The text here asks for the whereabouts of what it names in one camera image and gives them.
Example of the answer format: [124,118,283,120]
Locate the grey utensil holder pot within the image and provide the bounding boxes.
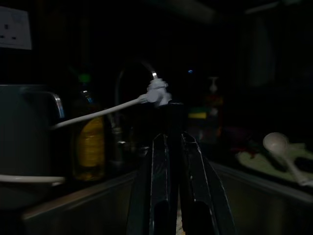
[0,84,66,177]

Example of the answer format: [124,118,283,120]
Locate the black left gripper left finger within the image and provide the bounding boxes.
[126,133,177,235]

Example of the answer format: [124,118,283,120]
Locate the white faucet adapter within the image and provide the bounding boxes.
[146,77,172,108]

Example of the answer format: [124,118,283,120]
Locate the yellow green sponge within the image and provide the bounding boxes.
[187,106,211,121]

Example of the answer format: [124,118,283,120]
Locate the stainless steel sink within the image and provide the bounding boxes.
[21,156,313,235]

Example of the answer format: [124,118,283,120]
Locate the light green mat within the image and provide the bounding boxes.
[235,142,313,189]

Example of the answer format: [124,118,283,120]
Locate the black faucet nozzle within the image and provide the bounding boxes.
[157,102,187,138]

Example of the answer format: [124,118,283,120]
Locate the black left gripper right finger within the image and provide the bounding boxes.
[179,131,237,235]

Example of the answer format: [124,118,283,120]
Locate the white wall socket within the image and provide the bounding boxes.
[0,5,33,51]

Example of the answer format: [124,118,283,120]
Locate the yellow cooking oil bottle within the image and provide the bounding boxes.
[71,73,108,181]

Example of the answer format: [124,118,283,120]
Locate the white plastic spoon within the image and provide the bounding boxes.
[262,132,313,188]

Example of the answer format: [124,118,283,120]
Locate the pump soap dispenser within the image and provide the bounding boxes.
[203,76,225,143]

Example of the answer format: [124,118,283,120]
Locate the chrome kitchen faucet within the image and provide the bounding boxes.
[111,58,160,170]

